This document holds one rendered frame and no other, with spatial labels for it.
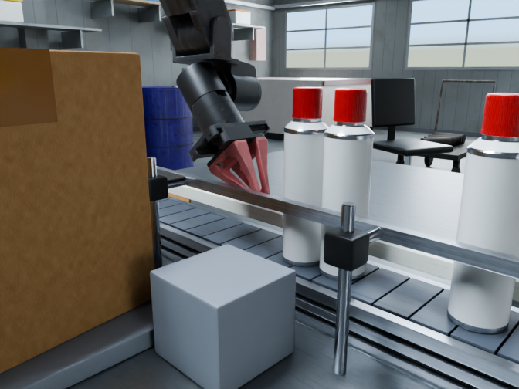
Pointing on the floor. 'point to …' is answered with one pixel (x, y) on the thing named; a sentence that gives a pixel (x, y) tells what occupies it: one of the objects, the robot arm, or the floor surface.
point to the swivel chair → (398, 118)
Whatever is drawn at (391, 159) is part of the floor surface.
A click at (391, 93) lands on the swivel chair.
